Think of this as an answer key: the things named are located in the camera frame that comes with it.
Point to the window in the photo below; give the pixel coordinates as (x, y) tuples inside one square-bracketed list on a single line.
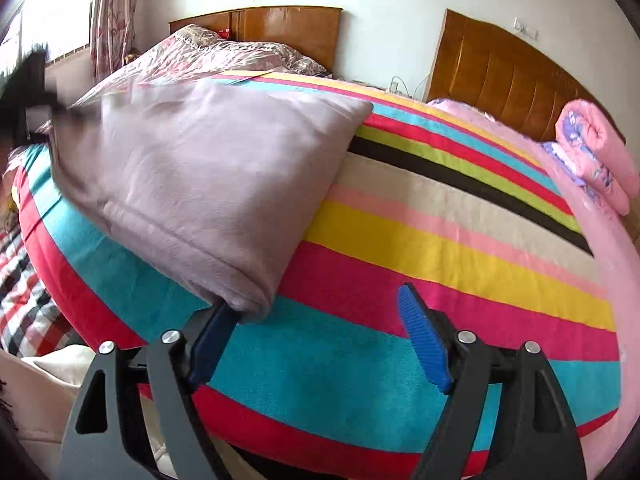
[(55, 10)]

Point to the small red object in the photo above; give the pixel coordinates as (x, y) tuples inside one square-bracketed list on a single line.
[(224, 33)]

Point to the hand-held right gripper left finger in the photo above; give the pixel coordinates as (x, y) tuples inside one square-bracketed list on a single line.
[(212, 340)]

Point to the striped bed sheet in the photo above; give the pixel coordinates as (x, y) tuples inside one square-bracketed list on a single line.
[(400, 240)]

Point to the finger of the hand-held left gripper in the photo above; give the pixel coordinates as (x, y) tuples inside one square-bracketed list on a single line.
[(47, 107)]

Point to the floral curtain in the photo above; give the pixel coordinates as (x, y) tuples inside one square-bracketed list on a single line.
[(117, 15)]

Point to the large wooden headboard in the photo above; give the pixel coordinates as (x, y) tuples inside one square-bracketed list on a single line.
[(500, 70)]

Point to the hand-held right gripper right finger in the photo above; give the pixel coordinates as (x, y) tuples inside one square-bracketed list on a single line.
[(420, 340)]

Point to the folded pink floral quilt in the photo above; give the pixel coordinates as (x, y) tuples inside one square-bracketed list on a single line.
[(600, 150)]

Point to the floral quilt in plastic cover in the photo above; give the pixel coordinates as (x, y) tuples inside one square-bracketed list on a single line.
[(200, 55)]

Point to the plaid blanket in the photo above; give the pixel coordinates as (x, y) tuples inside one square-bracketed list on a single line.
[(30, 290)]

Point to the small wooden headboard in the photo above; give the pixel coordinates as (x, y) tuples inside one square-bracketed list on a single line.
[(290, 32)]

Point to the cream cloth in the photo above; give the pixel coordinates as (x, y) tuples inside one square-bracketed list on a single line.
[(55, 390)]

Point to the white wall socket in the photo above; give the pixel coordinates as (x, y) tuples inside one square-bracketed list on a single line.
[(526, 28)]

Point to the lilac pants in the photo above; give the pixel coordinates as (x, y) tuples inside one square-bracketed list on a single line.
[(200, 170)]

